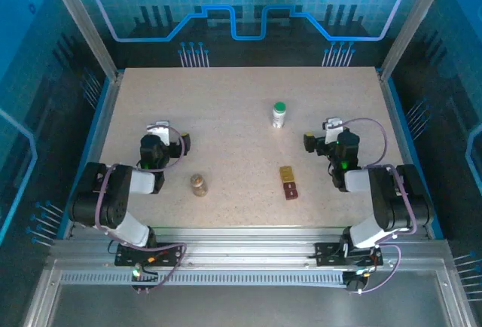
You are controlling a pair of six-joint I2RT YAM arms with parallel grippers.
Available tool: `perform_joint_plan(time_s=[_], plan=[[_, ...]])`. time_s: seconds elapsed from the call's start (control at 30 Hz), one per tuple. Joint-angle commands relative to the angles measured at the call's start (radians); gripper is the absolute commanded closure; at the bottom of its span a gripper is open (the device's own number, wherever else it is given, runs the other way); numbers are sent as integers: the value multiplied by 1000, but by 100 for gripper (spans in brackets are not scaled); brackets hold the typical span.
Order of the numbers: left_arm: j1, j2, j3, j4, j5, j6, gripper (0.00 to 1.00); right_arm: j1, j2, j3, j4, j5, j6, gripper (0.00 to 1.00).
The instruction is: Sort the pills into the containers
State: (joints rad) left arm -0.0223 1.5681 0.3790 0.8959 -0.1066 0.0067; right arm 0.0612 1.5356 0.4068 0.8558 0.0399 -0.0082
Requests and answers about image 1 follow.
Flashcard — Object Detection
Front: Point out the white pill bottle green cap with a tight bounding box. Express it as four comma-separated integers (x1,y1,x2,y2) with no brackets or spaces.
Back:
271,101,287,130

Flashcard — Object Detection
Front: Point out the clear bottle with brown pills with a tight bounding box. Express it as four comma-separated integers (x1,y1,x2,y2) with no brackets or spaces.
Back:
190,173,209,198

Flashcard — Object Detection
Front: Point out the yellow and red pill organiser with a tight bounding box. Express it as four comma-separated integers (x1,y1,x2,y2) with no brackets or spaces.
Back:
279,165,300,201

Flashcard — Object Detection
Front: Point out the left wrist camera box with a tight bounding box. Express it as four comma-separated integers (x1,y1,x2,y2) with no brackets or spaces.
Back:
145,120,171,146

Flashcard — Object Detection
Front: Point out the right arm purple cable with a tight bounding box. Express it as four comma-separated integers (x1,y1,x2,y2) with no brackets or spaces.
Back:
338,118,417,296

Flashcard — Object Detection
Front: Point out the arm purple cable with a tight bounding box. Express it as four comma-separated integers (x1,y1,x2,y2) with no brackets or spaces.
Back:
338,118,417,296
93,125,188,295

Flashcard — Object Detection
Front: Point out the left table side rail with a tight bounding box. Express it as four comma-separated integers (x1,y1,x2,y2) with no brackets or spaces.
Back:
56,70,125,241

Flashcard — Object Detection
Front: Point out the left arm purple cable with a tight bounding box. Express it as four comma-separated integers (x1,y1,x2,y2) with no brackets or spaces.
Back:
93,125,188,295

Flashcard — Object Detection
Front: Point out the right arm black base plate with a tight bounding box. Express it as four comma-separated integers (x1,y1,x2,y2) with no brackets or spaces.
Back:
314,242,384,267

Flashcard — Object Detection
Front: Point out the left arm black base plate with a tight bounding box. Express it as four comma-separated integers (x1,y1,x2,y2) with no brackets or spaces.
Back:
114,242,185,267

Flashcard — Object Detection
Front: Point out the long aluminium mounting rail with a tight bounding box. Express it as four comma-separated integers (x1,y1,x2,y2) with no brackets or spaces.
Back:
48,226,451,272

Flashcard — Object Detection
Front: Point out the left black connector bracket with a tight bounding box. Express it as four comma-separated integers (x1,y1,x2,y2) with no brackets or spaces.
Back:
130,262,160,295

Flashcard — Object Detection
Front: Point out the black connector bracket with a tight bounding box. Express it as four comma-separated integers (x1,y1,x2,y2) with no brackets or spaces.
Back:
130,262,160,295
344,269,372,294

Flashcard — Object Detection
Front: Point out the right black connector bracket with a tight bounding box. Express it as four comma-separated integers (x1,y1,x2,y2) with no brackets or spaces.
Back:
344,269,372,294

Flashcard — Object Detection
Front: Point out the grey slotted cable duct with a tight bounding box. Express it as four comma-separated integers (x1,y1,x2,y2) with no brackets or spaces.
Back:
59,270,349,287

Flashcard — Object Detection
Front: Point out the right aluminium frame post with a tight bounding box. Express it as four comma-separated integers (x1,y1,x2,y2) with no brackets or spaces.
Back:
377,0,456,81

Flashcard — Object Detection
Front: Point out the aluminium frame post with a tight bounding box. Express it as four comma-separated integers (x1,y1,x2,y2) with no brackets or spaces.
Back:
41,0,124,81
377,0,456,81

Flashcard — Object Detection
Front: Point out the left aluminium frame post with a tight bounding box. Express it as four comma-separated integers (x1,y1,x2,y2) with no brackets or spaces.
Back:
41,0,124,81

